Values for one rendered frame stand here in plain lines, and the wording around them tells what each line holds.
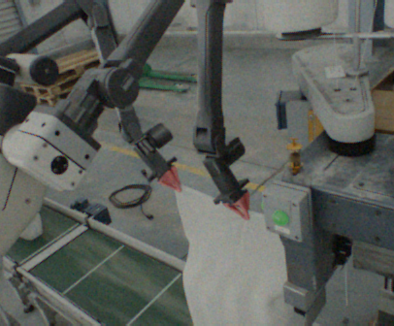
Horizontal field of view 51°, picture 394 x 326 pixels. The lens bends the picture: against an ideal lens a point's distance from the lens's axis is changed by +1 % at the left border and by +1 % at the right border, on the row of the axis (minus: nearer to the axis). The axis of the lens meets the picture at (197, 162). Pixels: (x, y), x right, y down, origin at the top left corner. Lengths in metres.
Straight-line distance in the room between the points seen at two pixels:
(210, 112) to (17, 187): 0.47
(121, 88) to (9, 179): 0.30
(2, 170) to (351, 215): 0.67
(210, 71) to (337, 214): 0.48
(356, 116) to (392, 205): 0.18
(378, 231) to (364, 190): 0.07
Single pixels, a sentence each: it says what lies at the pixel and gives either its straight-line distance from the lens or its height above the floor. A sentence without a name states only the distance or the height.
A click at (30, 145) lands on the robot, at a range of 0.77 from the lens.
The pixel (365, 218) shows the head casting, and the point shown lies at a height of 1.29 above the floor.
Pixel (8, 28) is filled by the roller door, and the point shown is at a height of 0.87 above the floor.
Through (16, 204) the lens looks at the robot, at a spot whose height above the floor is 1.33.
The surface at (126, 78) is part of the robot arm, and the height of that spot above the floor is 1.53.
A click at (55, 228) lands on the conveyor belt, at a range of 2.66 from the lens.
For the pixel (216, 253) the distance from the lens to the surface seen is 1.35.
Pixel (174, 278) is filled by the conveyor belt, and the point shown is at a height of 0.38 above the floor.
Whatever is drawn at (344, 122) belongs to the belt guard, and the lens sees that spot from 0.81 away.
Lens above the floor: 1.75
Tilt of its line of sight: 28 degrees down
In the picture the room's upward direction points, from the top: 11 degrees counter-clockwise
